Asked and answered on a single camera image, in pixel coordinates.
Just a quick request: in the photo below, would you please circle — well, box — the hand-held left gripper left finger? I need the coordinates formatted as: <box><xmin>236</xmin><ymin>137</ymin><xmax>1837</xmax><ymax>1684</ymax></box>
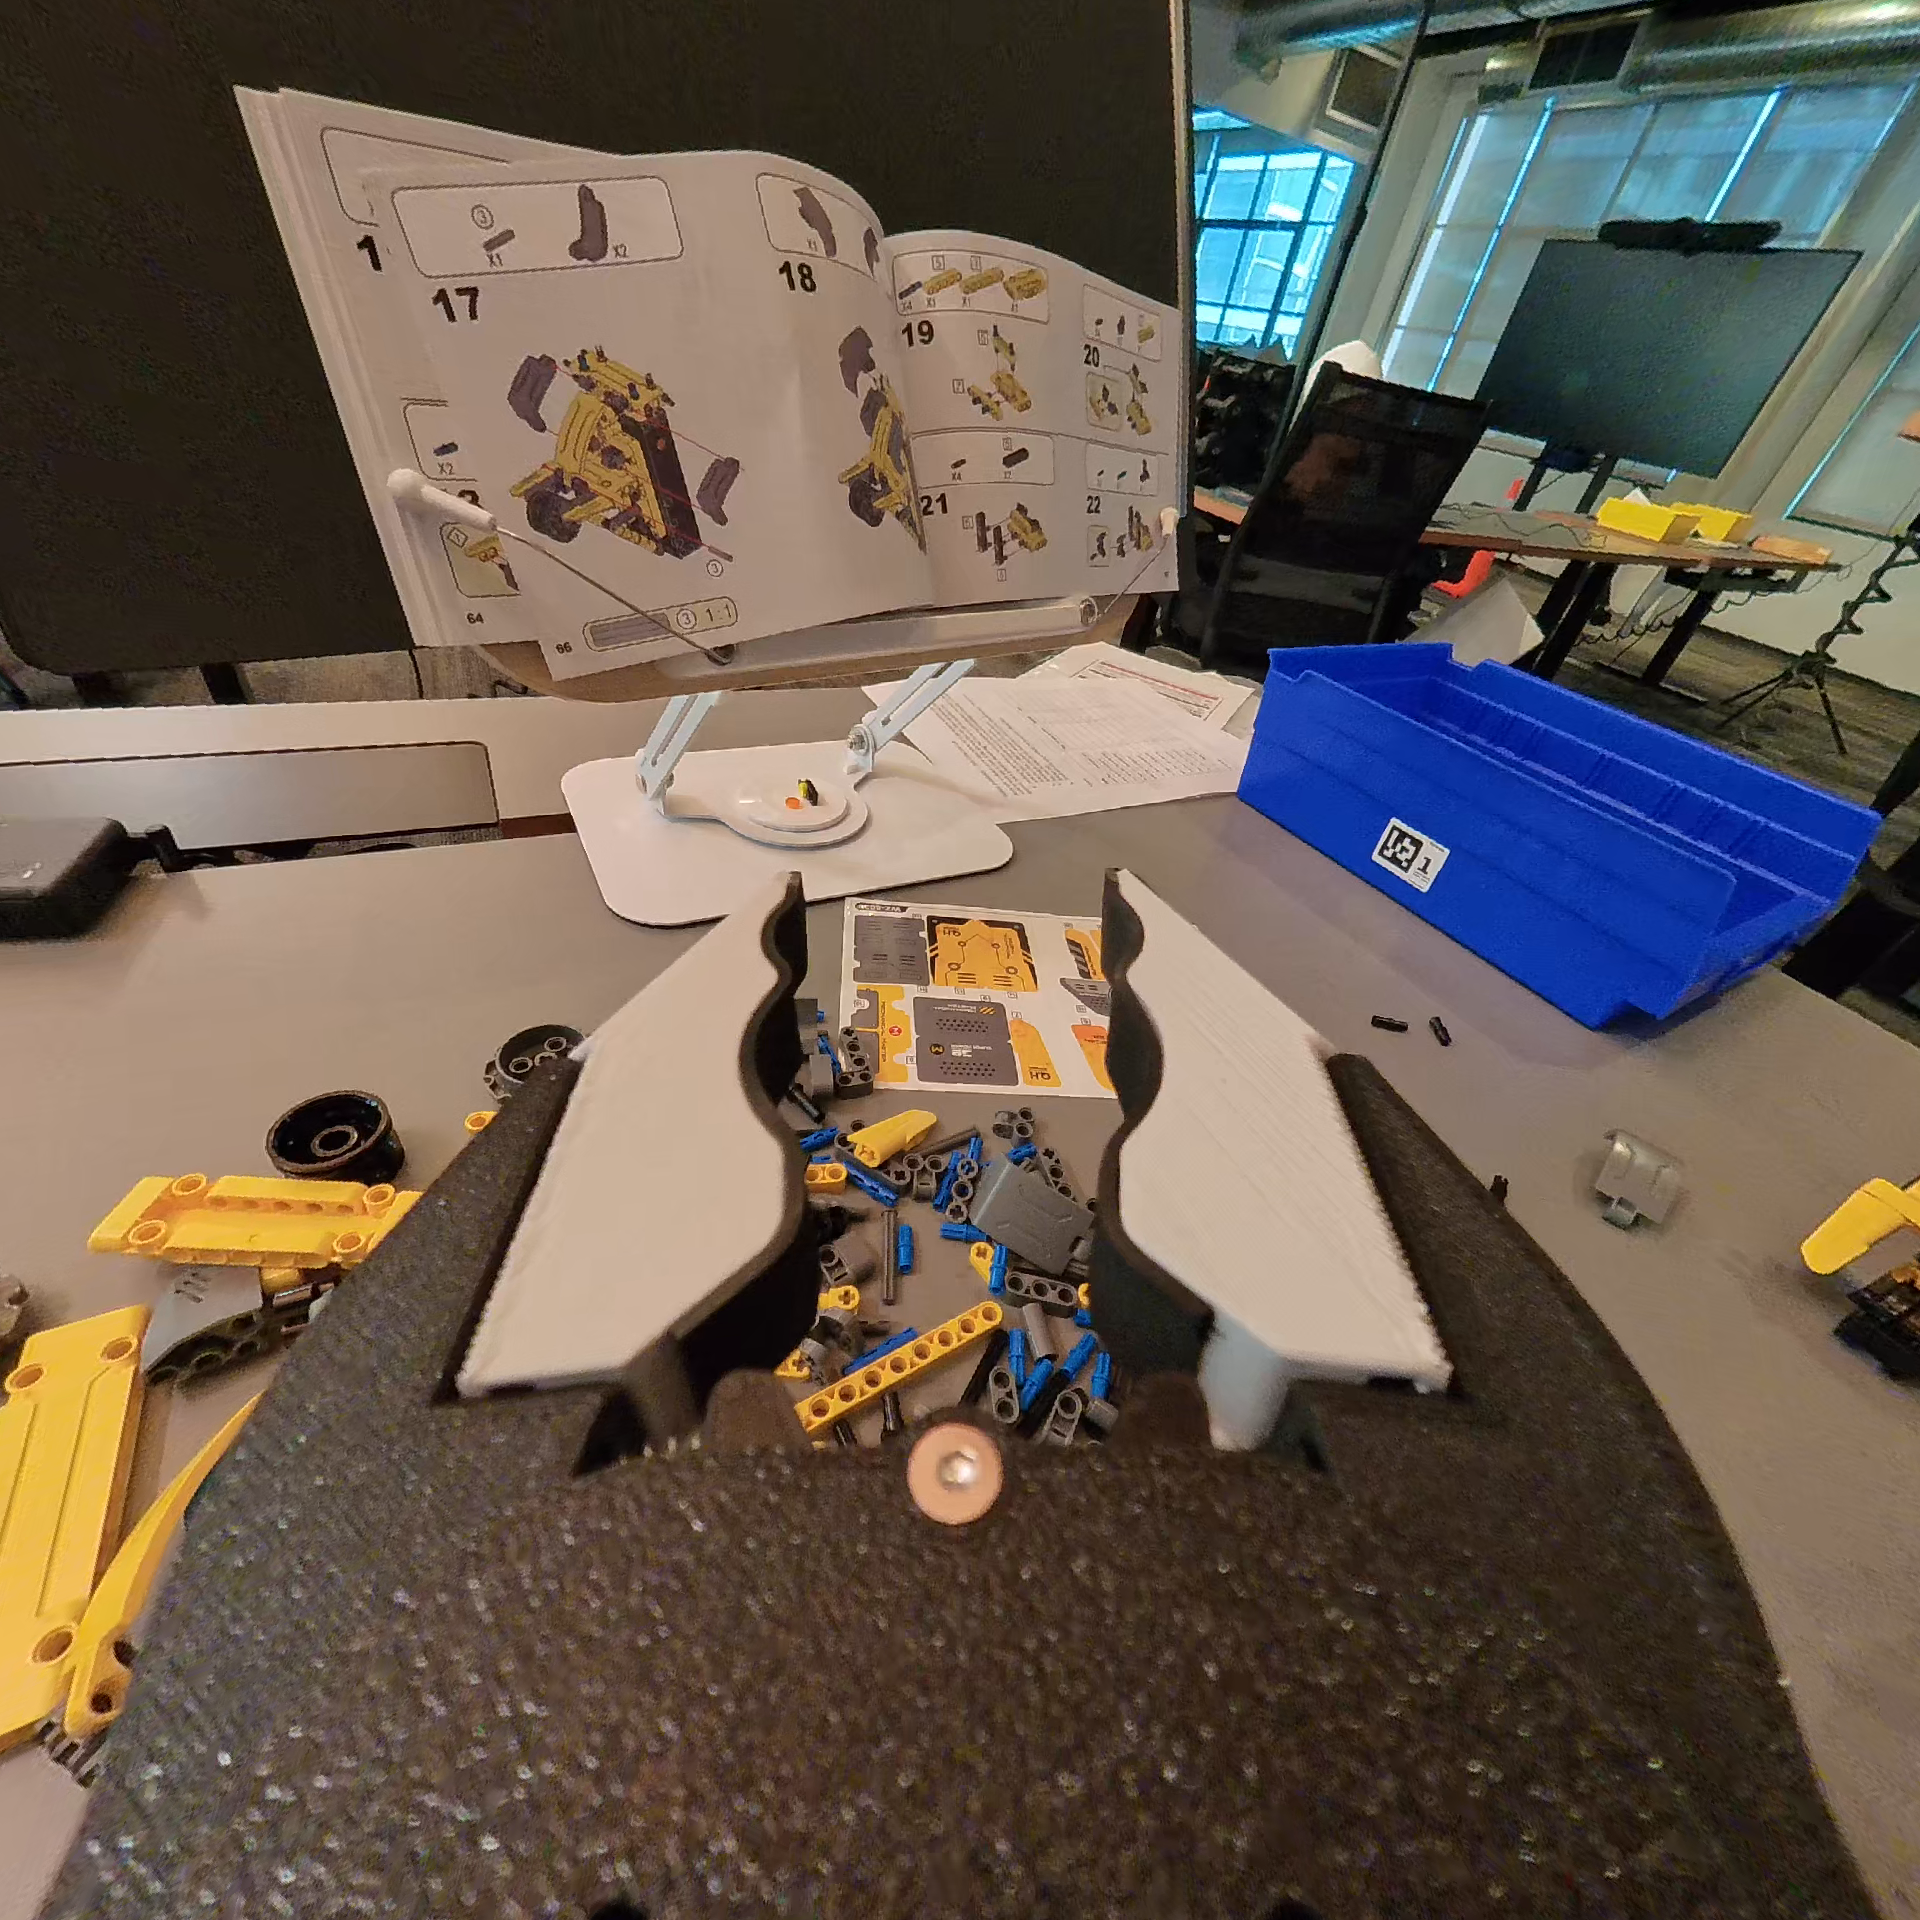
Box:
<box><xmin>454</xmin><ymin>872</ymin><xmax>813</xmax><ymax>1450</ymax></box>

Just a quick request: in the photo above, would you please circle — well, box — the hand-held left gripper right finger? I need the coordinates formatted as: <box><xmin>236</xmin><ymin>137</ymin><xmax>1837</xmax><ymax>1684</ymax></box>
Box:
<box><xmin>1089</xmin><ymin>870</ymin><xmax>1455</xmax><ymax>1450</ymax></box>

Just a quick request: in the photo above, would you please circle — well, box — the pile of blue yellow pieces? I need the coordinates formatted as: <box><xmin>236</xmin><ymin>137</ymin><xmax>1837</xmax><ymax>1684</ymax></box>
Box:
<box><xmin>772</xmin><ymin>990</ymin><xmax>1126</xmax><ymax>1449</ymax></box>

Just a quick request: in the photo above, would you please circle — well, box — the yellow toy brick vehicle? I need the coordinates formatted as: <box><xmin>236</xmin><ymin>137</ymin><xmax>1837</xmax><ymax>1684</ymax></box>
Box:
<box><xmin>1798</xmin><ymin>1177</ymin><xmax>1920</xmax><ymax>1383</ymax></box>

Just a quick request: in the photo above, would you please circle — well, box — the dark grey toy wheel hub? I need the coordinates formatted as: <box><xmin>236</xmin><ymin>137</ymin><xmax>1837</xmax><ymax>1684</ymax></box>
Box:
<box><xmin>483</xmin><ymin>1024</ymin><xmax>587</xmax><ymax>1103</ymax></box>

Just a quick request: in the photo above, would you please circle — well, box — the black toy wheel rim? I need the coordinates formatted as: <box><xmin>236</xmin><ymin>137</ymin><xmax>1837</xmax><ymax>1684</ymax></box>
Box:
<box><xmin>268</xmin><ymin>1090</ymin><xmax>407</xmax><ymax>1183</ymax></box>

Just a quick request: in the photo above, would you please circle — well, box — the white book stand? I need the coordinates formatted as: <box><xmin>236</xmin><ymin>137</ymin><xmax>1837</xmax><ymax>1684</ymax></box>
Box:
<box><xmin>387</xmin><ymin>468</ymin><xmax>1185</xmax><ymax>928</ymax></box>

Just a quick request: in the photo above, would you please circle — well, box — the yellow sticker sheet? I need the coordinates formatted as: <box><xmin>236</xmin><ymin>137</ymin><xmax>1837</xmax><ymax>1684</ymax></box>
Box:
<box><xmin>838</xmin><ymin>895</ymin><xmax>1120</xmax><ymax>1098</ymax></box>

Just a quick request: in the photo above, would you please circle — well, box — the blue plastic bin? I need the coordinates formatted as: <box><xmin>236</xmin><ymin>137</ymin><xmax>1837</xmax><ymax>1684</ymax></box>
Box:
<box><xmin>1237</xmin><ymin>642</ymin><xmax>1884</xmax><ymax>1033</ymax></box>

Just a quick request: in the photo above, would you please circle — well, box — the dark grey angular piece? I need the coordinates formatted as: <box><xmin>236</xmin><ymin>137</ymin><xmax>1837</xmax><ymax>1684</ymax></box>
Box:
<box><xmin>142</xmin><ymin>1265</ymin><xmax>337</xmax><ymax>1383</ymax></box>

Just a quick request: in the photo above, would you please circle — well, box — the white paper sheet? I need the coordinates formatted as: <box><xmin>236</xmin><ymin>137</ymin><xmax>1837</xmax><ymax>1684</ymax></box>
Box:
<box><xmin>865</xmin><ymin>656</ymin><xmax>1268</xmax><ymax>824</ymax></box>

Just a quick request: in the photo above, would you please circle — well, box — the yellow curved arch piece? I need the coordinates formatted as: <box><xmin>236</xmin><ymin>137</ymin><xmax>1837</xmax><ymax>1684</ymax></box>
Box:
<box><xmin>59</xmin><ymin>1388</ymin><xmax>264</xmax><ymax>1742</ymax></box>

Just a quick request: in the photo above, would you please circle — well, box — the large yellow panel piece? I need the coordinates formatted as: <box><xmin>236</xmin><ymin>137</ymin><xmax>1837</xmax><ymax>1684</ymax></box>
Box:
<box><xmin>0</xmin><ymin>1304</ymin><xmax>153</xmax><ymax>1748</ymax></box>

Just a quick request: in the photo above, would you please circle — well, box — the black power adapter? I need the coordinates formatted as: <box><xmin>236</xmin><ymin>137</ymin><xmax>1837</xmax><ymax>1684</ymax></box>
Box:
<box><xmin>0</xmin><ymin>813</ymin><xmax>182</xmax><ymax>944</ymax></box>

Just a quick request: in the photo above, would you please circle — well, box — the black mesh office chair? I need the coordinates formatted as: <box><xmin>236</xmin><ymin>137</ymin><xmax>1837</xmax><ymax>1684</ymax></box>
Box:
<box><xmin>1200</xmin><ymin>358</ymin><xmax>1495</xmax><ymax>676</ymax></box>

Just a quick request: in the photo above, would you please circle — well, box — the far wooden table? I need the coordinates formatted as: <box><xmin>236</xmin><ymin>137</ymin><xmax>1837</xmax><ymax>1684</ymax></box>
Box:
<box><xmin>1200</xmin><ymin>486</ymin><xmax>1839</xmax><ymax>684</ymax></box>

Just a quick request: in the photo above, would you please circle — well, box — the black tripod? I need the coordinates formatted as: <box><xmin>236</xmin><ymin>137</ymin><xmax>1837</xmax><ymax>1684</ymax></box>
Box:
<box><xmin>1726</xmin><ymin>526</ymin><xmax>1920</xmax><ymax>751</ymax></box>

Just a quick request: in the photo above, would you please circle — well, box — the instruction booklet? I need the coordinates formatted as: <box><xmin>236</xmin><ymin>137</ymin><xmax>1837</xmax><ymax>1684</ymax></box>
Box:
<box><xmin>236</xmin><ymin>87</ymin><xmax>1185</xmax><ymax>649</ymax></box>

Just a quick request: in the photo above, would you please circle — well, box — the yellow plastic tray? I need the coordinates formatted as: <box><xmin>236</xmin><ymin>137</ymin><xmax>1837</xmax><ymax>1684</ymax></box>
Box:
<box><xmin>1592</xmin><ymin>492</ymin><xmax>1757</xmax><ymax>544</ymax></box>

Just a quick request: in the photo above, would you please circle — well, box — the black flat screen monitor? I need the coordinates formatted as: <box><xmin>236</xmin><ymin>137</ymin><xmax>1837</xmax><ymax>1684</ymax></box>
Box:
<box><xmin>1463</xmin><ymin>216</ymin><xmax>1865</xmax><ymax>482</ymax></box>

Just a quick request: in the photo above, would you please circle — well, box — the black desk divider panel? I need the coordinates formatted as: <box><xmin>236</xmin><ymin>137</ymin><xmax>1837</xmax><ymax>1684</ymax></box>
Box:
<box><xmin>0</xmin><ymin>0</ymin><xmax>1193</xmax><ymax>676</ymax></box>

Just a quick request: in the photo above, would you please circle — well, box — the yellow holed frame piece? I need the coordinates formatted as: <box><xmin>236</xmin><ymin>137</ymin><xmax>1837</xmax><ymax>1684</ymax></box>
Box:
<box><xmin>86</xmin><ymin>1172</ymin><xmax>425</xmax><ymax>1268</ymax></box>

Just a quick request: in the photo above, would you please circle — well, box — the grey desk cable cover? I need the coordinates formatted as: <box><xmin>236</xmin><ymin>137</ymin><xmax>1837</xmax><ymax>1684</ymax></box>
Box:
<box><xmin>0</xmin><ymin>737</ymin><xmax>500</xmax><ymax>864</ymax></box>

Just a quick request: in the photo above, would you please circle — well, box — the silver ventilation duct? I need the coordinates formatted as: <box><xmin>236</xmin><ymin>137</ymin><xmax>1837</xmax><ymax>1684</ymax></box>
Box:
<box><xmin>1229</xmin><ymin>0</ymin><xmax>1920</xmax><ymax>98</ymax></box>

